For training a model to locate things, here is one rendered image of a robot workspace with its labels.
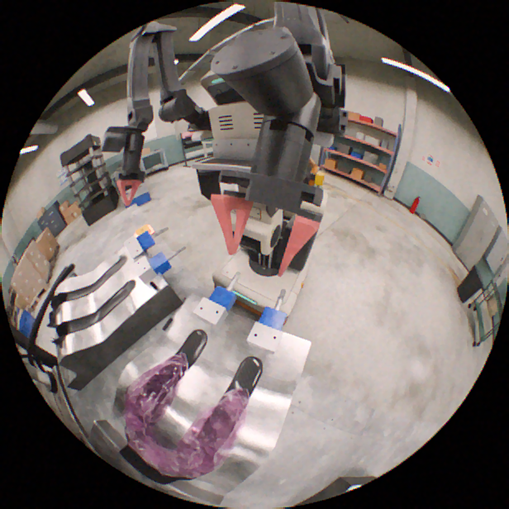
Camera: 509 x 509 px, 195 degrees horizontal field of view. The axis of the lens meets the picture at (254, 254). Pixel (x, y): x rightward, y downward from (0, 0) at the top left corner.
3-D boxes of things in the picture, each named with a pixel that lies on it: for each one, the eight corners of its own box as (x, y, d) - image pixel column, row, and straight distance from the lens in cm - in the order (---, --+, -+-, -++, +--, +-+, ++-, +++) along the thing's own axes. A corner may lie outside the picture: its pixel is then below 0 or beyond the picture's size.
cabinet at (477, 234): (450, 247, 594) (478, 193, 588) (466, 266, 645) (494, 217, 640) (454, 254, 553) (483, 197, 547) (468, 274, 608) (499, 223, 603)
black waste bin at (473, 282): (454, 281, 409) (472, 259, 397) (463, 293, 438) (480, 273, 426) (456, 297, 373) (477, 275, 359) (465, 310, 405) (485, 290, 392)
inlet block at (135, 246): (164, 223, 50) (164, 217, 45) (171, 236, 49) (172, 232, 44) (127, 245, 50) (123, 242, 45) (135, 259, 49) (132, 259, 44)
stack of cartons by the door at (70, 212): (83, 211, 733) (75, 192, 724) (82, 213, 703) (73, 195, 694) (69, 221, 769) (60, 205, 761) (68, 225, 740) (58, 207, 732)
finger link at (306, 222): (291, 297, 15) (328, 198, 12) (229, 268, 16) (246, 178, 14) (302, 271, 21) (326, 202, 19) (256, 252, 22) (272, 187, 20)
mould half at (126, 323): (149, 253, 59) (131, 223, 52) (183, 302, 40) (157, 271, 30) (65, 327, 78) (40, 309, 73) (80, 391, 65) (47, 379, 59)
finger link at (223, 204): (253, 280, 15) (278, 184, 13) (202, 254, 18) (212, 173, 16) (274, 259, 21) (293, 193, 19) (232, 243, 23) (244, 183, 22)
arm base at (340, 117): (348, 115, 49) (305, 107, 50) (350, 93, 44) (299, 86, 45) (344, 137, 43) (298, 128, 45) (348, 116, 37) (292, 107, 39)
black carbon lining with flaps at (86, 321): (129, 259, 51) (111, 234, 46) (144, 294, 38) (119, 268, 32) (63, 320, 65) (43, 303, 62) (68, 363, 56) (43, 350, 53)
